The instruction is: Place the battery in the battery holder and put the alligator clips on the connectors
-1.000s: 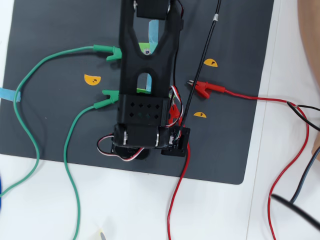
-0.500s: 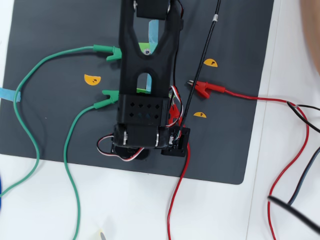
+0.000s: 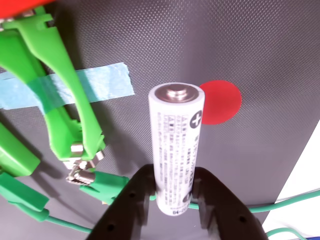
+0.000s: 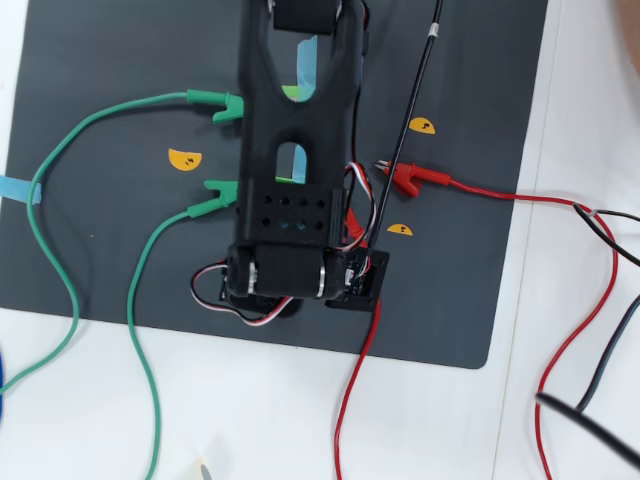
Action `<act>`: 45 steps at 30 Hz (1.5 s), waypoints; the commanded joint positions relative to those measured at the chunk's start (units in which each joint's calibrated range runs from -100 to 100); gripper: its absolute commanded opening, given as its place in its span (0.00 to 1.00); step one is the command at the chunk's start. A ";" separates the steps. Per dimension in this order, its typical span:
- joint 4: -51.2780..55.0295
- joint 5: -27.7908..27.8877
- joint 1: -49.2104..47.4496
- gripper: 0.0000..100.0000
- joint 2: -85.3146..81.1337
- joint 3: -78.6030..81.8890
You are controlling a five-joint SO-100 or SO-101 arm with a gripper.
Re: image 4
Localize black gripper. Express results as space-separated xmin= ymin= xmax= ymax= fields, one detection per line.
xmin=221 ymin=292 xmax=302 ymax=321

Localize red alligator clip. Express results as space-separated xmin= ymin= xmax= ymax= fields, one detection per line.
xmin=374 ymin=158 xmax=451 ymax=197
xmin=344 ymin=207 xmax=372 ymax=247

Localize red lead wire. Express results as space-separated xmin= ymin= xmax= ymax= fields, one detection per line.
xmin=333 ymin=177 xmax=621 ymax=480

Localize green alligator clip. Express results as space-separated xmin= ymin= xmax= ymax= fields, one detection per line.
xmin=203 ymin=178 xmax=241 ymax=220
xmin=186 ymin=88 xmax=246 ymax=125

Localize short blue tape piece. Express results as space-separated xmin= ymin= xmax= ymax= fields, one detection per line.
xmin=0 ymin=174 xmax=44 ymax=206

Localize dark grey work mat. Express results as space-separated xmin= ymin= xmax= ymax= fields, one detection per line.
xmin=0 ymin=0 xmax=551 ymax=371

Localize red white black servo cable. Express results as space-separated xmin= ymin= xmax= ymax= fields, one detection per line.
xmin=191 ymin=262 xmax=301 ymax=327
xmin=342 ymin=162 xmax=377 ymax=251

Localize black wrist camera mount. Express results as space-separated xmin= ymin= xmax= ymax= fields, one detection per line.
xmin=324 ymin=247 xmax=391 ymax=314

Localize green lead wire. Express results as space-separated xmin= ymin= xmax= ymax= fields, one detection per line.
xmin=0 ymin=91 xmax=194 ymax=480

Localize black camera cable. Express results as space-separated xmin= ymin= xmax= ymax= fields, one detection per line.
xmin=367 ymin=0 xmax=446 ymax=264

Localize thin black forked wire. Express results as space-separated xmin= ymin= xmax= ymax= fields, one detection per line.
xmin=572 ymin=203 xmax=640 ymax=266

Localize grey cable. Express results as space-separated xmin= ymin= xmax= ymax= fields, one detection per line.
xmin=574 ymin=294 xmax=640 ymax=414

